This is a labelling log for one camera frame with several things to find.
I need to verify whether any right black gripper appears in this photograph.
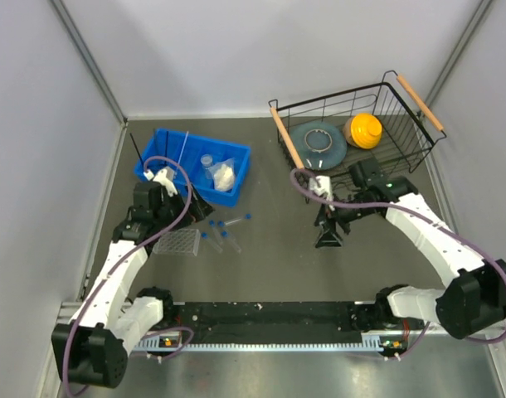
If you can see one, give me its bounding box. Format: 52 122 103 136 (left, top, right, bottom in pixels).
314 191 376 248

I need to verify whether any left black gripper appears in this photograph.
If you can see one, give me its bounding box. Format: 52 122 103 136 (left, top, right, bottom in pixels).
153 182 214 231

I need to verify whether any blue-capped test tube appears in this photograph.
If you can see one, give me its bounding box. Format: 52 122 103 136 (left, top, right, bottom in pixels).
223 213 251 226
221 230 241 253
201 232 222 253
209 220 231 245
217 221 232 237

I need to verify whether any glass bulb tube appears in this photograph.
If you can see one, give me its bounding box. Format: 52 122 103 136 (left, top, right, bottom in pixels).
173 131 190 177

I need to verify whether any clear bag of white powder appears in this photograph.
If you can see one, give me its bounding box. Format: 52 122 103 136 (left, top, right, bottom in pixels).
208 158 236 192

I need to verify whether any black wire ring stand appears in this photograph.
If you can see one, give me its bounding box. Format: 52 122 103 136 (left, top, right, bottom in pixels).
129 129 169 174

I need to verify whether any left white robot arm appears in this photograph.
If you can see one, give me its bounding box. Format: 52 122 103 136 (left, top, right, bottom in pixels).
51 182 213 388

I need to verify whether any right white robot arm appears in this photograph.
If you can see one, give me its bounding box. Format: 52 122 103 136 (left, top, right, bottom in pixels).
309 159 506 339

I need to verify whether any clear plastic well plate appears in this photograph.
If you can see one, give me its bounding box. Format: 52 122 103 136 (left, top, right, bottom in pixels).
153 228 201 256

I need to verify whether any blue plastic divided bin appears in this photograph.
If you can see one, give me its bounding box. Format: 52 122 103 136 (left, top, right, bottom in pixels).
134 129 251 207

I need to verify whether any blue-grey ceramic plate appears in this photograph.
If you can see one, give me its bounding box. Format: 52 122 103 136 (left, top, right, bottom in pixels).
289 122 348 171

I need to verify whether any orange ribbed bowl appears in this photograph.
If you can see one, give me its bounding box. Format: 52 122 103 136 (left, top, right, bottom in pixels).
343 113 382 150

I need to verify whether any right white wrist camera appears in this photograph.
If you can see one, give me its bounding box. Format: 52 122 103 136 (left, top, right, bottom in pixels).
309 176 334 201

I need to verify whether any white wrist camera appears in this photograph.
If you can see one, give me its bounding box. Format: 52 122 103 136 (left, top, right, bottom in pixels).
309 176 334 201
144 166 178 197

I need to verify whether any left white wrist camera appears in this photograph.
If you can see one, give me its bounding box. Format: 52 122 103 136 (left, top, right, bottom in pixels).
144 166 178 197

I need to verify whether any black wire basket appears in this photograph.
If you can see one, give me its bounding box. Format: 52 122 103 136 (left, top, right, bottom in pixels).
268 70 447 190

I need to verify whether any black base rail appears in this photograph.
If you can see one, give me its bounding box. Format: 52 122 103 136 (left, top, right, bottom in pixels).
57 300 449 353

